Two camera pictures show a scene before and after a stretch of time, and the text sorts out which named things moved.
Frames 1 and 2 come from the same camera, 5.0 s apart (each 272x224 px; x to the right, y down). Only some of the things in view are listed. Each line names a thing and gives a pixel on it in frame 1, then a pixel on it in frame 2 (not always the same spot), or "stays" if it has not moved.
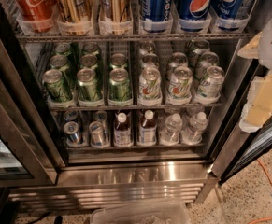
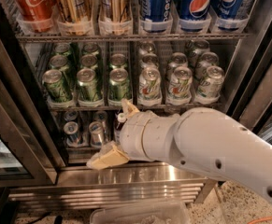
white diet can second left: [150, 60] stays
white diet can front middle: [180, 85] stays
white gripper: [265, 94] -> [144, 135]
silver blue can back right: [101, 116] stays
